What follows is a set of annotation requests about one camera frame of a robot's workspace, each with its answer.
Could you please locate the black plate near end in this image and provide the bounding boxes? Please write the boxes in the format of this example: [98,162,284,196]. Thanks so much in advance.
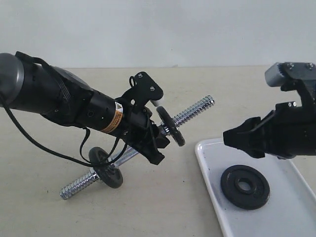
[88,147,123,189]

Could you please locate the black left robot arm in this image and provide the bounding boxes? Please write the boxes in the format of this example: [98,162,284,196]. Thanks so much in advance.
[0,52,169,165]

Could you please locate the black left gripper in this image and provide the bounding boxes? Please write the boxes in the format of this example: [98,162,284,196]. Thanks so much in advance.
[118,103,170,165]

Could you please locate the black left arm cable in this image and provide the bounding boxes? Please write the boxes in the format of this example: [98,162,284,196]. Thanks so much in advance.
[0,51,158,171]

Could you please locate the black weight plate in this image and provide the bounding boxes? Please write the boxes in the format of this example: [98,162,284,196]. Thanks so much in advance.
[220,165,270,210]

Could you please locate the chrome dumbbell bar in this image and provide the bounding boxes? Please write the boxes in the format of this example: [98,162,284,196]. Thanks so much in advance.
[60,95,215,200]

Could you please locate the black plate far end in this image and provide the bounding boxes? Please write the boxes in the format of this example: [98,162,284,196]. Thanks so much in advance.
[156,106,185,147]

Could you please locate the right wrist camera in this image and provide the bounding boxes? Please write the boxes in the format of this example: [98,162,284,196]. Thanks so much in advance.
[265,62,316,107]

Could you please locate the white rectangular tray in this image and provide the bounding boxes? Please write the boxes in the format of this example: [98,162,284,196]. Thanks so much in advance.
[195,138,316,237]

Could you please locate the black plate end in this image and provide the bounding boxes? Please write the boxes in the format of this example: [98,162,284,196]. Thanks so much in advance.
[156,106,185,147]
[88,147,123,189]

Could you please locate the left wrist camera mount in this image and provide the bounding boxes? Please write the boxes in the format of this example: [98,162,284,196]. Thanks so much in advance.
[121,72,164,113]

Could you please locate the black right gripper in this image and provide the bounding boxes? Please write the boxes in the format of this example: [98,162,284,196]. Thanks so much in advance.
[223,102,316,159]

